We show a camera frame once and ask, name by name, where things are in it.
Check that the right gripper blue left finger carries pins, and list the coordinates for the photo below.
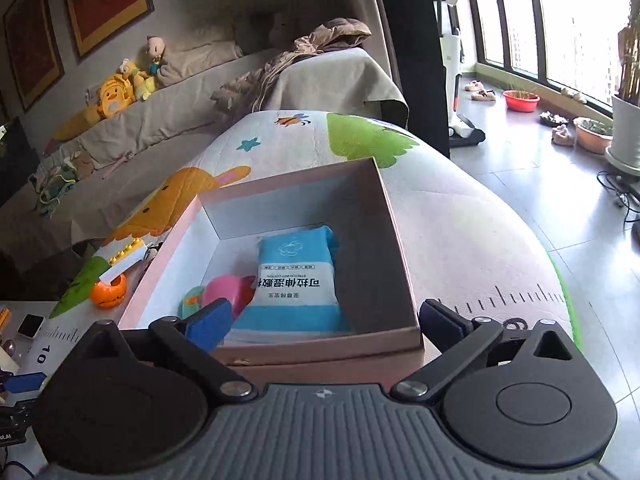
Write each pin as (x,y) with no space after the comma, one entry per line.
(184,347)

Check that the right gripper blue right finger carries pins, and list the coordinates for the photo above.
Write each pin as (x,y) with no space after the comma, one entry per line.
(463,344)

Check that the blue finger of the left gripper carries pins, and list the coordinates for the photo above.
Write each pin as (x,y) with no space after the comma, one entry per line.
(22,383)

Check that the orange plastic fish toy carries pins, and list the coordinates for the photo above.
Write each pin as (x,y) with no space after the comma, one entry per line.
(109,295)

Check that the white blue-grey plastic block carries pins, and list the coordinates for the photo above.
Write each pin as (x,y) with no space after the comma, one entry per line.
(122,266)

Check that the white small device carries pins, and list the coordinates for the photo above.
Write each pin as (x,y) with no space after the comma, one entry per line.
(30,326)

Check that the pink plastic toy in box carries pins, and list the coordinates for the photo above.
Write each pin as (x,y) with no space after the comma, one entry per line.
(238,291)

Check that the cartoon play mat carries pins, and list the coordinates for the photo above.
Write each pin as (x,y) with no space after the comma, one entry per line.
(410,226)

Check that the yellow building brick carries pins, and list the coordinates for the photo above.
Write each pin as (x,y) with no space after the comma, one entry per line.
(128,249)

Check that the blue wet wipes pack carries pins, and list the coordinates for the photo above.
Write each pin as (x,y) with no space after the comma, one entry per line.
(295,297)

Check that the pink cardboard box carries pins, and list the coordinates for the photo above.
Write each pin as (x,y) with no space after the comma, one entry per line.
(219,234)

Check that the grey covered sofa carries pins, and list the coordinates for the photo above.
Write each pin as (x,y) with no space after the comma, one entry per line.
(127,156)

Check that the white stick vacuum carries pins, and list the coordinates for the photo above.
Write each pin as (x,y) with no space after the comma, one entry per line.
(462,132)

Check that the pink succulent pot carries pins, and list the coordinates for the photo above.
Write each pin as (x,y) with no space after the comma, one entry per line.
(592,135)

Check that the red plastic basin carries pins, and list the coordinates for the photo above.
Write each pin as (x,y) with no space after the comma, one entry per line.
(521,101)

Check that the white plant pot with bamboo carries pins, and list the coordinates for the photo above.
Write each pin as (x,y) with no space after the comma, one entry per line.
(623,152)

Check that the yellow duck plush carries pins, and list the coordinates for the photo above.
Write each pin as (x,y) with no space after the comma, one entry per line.
(115,94)

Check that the small doll plush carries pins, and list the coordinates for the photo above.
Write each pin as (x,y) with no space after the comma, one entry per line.
(155,49)

